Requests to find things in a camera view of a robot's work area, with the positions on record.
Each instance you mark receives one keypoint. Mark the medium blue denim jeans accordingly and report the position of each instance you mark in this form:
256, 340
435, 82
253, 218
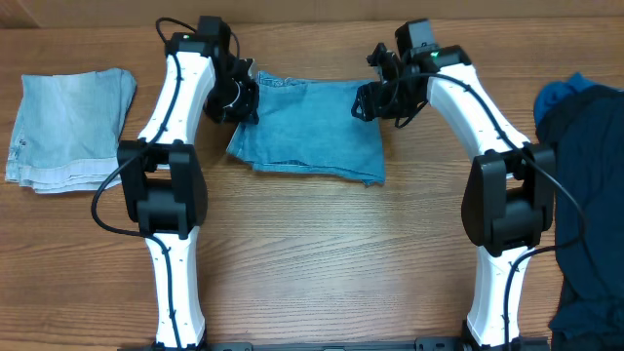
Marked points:
306, 127

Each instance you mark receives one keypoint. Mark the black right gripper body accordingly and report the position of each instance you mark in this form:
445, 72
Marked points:
368, 104

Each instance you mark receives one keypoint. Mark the brown cardboard backboard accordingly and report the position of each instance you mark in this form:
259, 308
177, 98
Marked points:
105, 13

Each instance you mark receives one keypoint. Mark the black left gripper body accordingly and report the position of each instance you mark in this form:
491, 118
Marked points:
242, 104

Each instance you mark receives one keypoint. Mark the folded light blue jeans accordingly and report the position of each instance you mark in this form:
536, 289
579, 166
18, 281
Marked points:
67, 130

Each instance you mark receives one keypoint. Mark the dark navy garment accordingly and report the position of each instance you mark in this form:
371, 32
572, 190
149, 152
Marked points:
586, 131

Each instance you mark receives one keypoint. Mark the bright blue garment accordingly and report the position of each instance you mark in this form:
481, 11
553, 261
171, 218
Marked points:
555, 92

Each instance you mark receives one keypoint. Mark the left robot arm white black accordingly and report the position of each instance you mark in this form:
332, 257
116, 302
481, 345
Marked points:
165, 191

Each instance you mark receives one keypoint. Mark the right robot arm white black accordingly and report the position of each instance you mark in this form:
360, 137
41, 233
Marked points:
508, 200

